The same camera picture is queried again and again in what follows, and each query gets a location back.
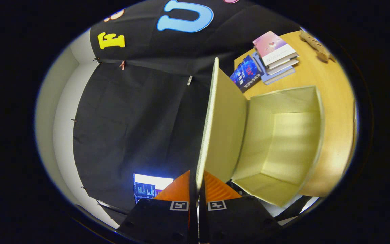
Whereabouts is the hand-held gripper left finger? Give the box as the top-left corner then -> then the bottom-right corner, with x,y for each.
116,170 -> 199,244

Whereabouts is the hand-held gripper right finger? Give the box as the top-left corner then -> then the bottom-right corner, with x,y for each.
199,171 -> 281,244

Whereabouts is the green fabric storage box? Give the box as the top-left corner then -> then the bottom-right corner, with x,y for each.
196,57 -> 325,208

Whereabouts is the lit computer screen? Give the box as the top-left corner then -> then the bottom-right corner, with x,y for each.
133,173 -> 174,204

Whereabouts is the black backdrop cloth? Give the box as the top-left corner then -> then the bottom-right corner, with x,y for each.
72,0 -> 304,217

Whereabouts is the dark blue book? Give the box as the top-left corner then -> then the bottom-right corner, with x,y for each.
230,54 -> 263,93

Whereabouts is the pale blue book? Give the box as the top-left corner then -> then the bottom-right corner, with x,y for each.
252,51 -> 296,85

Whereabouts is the grey cover book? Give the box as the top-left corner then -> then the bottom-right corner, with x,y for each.
268,58 -> 299,76

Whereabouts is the pink cover book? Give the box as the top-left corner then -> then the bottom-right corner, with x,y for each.
252,30 -> 299,66

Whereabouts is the brown plush toy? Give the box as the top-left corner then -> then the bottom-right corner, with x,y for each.
299,30 -> 336,63

